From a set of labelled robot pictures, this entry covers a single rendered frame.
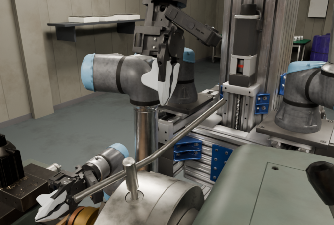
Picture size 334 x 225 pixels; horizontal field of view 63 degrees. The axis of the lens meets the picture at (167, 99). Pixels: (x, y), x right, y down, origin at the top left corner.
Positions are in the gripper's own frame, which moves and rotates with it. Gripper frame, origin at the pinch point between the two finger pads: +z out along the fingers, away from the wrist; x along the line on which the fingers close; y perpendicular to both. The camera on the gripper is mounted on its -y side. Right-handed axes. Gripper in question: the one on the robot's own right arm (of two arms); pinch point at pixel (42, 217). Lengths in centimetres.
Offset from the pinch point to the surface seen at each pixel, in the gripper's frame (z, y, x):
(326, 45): -618, -84, -30
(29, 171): -21.9, 35.8, -10.4
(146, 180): -5.8, -26.8, 15.7
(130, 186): 1.1, -27.8, 19.1
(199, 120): -12.7, -35.1, 27.6
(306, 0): -765, -31, 59
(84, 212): -2.7, -11.7, 4.1
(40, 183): -14.0, 19.3, -5.5
